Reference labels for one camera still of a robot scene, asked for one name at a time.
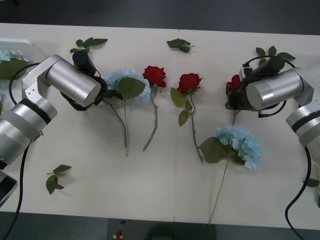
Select pale blue hydrangea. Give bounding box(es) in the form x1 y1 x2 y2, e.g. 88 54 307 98
198 125 264 226
102 68 151 158

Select shallow white box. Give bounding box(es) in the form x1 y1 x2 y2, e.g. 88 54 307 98
0 37 41 111

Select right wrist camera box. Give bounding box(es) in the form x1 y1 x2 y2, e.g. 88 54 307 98
239 65 254 81

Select green leaf twig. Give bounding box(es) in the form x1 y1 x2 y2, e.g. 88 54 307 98
255 45 297 66
45 164 73 196
69 37 109 55
166 38 195 54

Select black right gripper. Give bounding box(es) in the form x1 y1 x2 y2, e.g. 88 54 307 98
228 83 248 111

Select red rose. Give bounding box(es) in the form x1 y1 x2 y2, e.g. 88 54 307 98
141 65 168 152
170 72 204 164
224 74 243 126

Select pale blue flower with leaf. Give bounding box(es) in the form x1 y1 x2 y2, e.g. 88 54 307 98
0 49 30 81

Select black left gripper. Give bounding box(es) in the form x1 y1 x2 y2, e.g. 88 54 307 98
100 77 114 99

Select single green leaf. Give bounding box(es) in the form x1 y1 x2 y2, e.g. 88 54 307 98
302 177 320 188

